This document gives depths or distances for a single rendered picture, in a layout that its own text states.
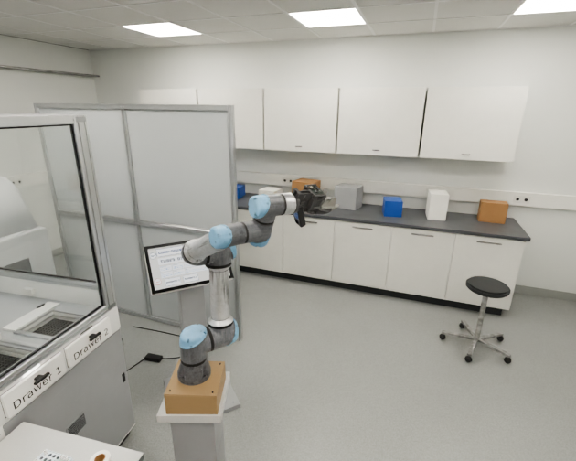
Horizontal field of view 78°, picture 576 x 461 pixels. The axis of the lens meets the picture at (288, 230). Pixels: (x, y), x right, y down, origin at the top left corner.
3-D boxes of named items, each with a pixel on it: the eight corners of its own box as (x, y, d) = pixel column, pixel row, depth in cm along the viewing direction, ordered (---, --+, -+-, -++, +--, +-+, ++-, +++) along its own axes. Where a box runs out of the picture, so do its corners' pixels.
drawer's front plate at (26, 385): (67, 370, 173) (62, 352, 169) (9, 419, 146) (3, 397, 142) (63, 370, 173) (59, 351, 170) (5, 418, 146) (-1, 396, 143)
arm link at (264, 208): (244, 211, 121) (249, 190, 117) (272, 209, 127) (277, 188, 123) (254, 225, 116) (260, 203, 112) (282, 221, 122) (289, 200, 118)
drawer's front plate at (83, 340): (112, 333, 202) (109, 316, 198) (70, 368, 175) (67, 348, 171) (109, 333, 202) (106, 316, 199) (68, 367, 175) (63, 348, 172)
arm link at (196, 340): (176, 353, 163) (174, 327, 159) (203, 343, 171) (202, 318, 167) (186, 368, 154) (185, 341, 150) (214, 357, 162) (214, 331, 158)
